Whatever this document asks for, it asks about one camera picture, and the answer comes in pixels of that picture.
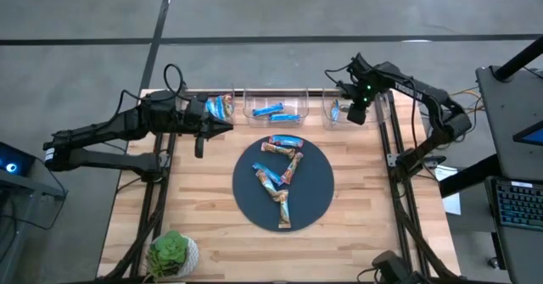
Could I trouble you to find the black stand pole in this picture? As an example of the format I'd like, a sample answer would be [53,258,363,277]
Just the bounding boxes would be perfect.
[493,36,543,83]

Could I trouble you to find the black diagonal support beam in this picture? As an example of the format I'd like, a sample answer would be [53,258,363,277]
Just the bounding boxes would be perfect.
[439,153,501,199]

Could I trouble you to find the dark monitor screen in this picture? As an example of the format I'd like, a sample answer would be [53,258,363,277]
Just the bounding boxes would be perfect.
[512,120,543,148]

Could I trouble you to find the dark glass side table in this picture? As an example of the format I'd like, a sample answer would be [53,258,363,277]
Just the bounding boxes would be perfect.
[0,159,69,284]

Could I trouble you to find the blue snack bar left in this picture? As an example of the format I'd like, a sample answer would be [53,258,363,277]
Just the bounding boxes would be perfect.
[268,134,305,149]

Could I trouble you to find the white paper sheet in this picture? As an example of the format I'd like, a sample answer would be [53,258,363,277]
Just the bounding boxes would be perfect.
[434,164,462,216]

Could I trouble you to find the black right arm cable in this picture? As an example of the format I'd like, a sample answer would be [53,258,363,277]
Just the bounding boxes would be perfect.
[324,61,357,86]

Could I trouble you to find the blue crispy rice bar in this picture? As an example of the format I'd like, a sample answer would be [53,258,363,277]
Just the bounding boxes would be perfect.
[252,102,285,118]
[269,113,302,123]
[252,161,284,187]

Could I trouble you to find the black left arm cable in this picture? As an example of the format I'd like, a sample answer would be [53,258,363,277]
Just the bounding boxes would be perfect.
[163,63,187,101]

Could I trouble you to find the yellow cables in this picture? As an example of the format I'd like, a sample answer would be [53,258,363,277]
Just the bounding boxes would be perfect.
[443,86,484,115]

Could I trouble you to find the round dark woven placemat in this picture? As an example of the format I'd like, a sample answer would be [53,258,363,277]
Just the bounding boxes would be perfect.
[232,134,335,233]

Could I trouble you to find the succulent in white pot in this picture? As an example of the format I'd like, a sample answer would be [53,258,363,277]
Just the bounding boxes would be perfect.
[145,229,200,282]

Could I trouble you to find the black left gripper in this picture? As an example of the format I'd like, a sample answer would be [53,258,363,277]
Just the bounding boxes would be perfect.
[182,93,235,159]

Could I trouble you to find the grey workstation desk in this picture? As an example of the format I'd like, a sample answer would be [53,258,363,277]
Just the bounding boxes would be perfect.
[474,65,543,284]

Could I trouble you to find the black device with cable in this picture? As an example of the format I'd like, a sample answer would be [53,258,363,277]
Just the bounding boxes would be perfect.
[371,249,428,284]

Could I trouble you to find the backlit computer keyboard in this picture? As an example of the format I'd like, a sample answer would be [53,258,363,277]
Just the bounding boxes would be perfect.
[494,179,543,231]

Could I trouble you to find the clear plastic bin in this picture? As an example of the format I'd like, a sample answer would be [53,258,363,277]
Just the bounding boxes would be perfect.
[321,86,390,131]
[176,87,236,126]
[242,87,311,129]

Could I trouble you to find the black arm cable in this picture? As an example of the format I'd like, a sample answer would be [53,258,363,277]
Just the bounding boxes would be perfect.
[324,61,357,86]
[163,63,187,101]

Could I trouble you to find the computer with blue light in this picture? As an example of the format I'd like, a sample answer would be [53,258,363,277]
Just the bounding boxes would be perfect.
[0,142,37,178]

